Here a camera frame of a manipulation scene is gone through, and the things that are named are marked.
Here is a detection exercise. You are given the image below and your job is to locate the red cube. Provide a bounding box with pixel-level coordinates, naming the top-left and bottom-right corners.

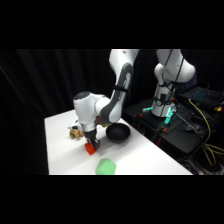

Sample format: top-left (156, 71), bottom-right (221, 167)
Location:
top-left (83, 142), bottom-right (99, 156)

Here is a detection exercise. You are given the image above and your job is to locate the black laptop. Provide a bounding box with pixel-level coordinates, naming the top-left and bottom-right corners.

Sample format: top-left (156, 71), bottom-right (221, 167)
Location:
top-left (176, 85), bottom-right (224, 108)

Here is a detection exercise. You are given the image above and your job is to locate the black bowl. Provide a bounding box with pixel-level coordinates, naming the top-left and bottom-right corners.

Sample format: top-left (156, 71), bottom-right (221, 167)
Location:
top-left (105, 122), bottom-right (132, 145)

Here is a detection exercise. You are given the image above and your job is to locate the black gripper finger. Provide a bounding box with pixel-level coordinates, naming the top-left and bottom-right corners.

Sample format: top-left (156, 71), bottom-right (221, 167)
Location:
top-left (85, 139), bottom-right (95, 150)
top-left (92, 138), bottom-right (101, 150)

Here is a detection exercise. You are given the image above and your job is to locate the black robot stand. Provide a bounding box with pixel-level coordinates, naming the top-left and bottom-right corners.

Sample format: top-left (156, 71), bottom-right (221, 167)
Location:
top-left (123, 97), bottom-right (224, 164)

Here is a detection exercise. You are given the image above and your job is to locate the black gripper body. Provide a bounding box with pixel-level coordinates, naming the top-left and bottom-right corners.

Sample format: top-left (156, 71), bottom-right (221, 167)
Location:
top-left (82, 129), bottom-right (100, 145)

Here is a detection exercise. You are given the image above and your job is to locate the yellow cable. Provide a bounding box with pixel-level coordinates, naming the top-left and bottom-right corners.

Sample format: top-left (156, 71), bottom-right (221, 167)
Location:
top-left (187, 98), bottom-right (224, 167)

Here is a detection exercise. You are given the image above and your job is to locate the green translucent block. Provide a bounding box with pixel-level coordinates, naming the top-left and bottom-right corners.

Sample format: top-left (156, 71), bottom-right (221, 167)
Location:
top-left (95, 157), bottom-right (118, 176)

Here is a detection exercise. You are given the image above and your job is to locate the black curtain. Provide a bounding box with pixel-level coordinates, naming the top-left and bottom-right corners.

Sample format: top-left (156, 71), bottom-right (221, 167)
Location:
top-left (0, 49), bottom-right (224, 176)

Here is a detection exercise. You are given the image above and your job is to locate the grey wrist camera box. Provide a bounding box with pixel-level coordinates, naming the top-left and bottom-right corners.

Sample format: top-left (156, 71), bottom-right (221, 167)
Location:
top-left (68, 120), bottom-right (82, 132)

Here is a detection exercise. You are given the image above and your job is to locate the tan plush toy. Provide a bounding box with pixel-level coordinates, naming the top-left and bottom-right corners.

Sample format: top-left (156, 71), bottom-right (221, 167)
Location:
top-left (68, 125), bottom-right (86, 140)

